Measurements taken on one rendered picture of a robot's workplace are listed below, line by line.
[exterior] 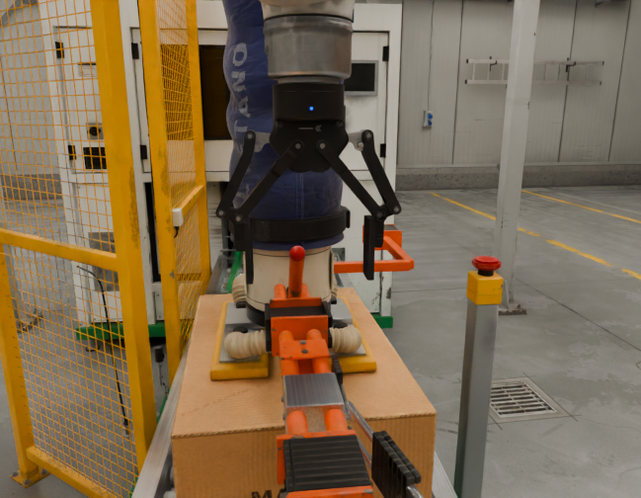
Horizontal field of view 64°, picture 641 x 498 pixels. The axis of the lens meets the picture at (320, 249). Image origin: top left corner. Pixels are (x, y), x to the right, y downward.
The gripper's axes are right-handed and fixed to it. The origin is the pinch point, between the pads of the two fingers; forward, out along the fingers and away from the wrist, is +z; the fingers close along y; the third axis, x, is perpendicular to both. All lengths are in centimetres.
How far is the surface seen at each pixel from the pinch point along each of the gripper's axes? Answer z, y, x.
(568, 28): -171, -553, -921
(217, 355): 24.8, 14.4, -30.2
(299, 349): 12.4, 1.0, -5.3
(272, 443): 29.9, 5.0, -10.8
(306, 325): 12.2, -0.5, -12.5
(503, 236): 67, -160, -286
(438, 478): 63, -32, -40
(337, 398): 12.3, -2.3, 7.3
